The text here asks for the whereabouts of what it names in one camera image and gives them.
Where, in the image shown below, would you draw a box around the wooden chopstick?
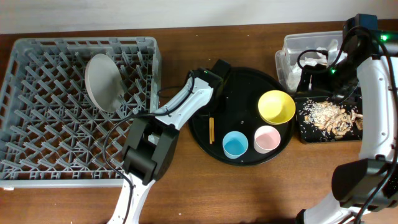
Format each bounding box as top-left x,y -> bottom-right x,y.
209,117 -> 214,144
209,117 -> 215,144

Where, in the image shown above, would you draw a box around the white tissue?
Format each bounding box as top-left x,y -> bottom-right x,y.
285,39 -> 340,92

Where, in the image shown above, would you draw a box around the peanut shells and rice waste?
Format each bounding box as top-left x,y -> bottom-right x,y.
299,100 -> 363,141

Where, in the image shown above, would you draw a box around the yellow bowl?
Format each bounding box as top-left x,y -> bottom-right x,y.
257,90 -> 296,125

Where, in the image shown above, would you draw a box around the grey round plate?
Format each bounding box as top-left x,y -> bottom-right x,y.
85,54 -> 124,113

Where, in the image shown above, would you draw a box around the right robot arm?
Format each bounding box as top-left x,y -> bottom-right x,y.
295,14 -> 397,223

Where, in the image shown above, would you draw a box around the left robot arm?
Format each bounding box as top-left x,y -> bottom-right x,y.
109,68 -> 229,223

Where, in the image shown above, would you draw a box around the grey plastic dishwasher rack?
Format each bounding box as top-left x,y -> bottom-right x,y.
1,37 -> 161,189

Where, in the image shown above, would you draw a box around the round black tray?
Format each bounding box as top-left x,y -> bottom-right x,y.
188,67 -> 295,166

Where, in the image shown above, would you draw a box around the blue cup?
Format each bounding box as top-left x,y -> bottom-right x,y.
222,131 -> 249,159

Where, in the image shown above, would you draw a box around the clear plastic bin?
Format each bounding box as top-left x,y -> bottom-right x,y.
275,31 -> 343,94

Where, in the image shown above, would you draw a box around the black rectangular bin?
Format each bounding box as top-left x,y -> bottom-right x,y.
294,92 -> 363,144

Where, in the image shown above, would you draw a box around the pink cup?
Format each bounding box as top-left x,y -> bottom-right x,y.
254,126 -> 281,154

